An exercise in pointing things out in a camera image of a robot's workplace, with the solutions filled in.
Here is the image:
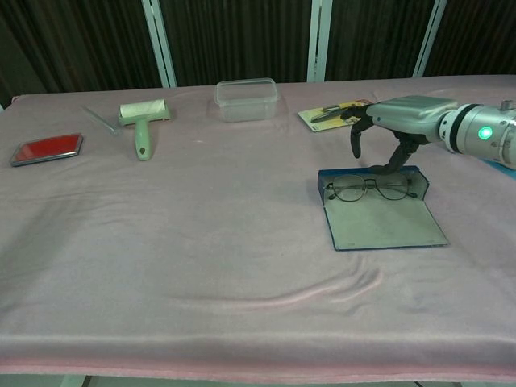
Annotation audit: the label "white metal frame post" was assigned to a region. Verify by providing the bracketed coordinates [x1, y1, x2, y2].
[142, 0, 177, 88]
[306, 0, 332, 83]
[414, 0, 447, 78]

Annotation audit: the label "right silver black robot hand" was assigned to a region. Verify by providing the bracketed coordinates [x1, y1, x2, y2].
[340, 95, 459, 175]

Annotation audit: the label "red ink stamp pad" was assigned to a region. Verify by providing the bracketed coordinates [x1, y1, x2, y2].
[9, 132, 84, 168]

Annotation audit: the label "pink tablecloth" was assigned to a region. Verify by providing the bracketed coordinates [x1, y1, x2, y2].
[0, 74, 516, 382]

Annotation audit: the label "green lint roller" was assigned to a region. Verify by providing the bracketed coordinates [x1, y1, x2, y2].
[118, 98, 173, 162]

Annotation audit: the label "wire-frame eyeglasses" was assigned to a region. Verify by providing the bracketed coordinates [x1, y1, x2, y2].
[325, 173, 418, 202]

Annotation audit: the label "blue glasses case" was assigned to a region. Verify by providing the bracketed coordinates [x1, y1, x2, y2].
[317, 164, 450, 252]

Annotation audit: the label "clear plastic container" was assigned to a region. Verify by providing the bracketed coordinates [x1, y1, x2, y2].
[214, 77, 281, 123]

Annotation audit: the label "blue plastic lid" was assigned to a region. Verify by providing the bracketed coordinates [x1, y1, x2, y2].
[479, 158, 516, 181]

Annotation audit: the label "razor in yellow blister pack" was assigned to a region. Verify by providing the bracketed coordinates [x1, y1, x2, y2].
[297, 99, 376, 133]

